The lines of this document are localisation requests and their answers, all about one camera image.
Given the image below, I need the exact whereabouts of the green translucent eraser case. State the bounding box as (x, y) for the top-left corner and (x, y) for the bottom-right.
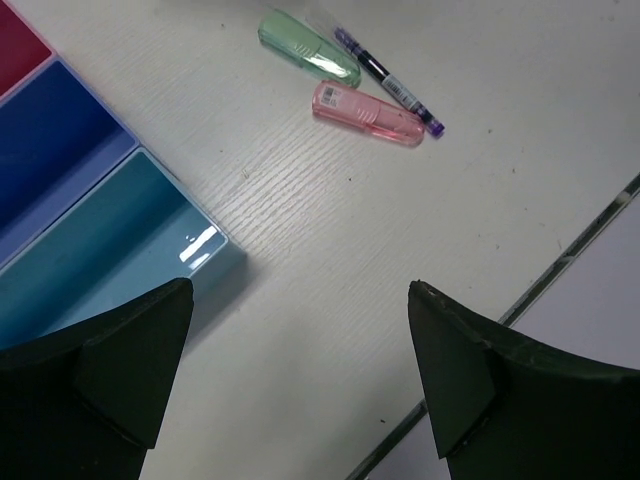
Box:
(257, 9), (361, 88)

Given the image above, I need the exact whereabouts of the purple gel pen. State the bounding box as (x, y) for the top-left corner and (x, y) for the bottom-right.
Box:
(306, 1), (445, 138)

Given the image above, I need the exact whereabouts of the pink translucent eraser case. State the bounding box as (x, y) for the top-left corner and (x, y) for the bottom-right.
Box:
(311, 80), (425, 147)

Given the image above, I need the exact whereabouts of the pink blue tiered organizer box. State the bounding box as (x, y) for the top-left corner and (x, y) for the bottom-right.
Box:
(1, 2), (244, 347)

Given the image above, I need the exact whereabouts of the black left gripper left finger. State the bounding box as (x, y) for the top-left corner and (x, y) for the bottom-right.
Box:
(1, 278), (194, 479)

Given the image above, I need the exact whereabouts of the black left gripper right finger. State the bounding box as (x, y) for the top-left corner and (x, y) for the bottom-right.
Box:
(408, 281), (639, 479)

